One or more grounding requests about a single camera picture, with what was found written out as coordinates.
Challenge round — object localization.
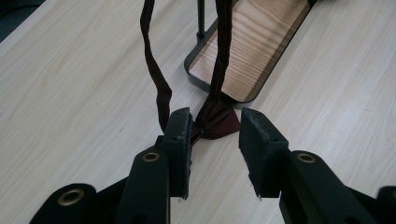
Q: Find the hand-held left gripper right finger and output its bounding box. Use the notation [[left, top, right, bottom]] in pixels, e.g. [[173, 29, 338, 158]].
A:
[[237, 106, 378, 224]]

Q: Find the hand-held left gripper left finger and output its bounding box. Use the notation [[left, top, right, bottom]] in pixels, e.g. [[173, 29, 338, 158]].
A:
[[114, 106, 194, 224]]

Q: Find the dark bow tie with strap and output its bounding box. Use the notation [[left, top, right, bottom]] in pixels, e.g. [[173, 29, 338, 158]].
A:
[[139, 0, 243, 147]]

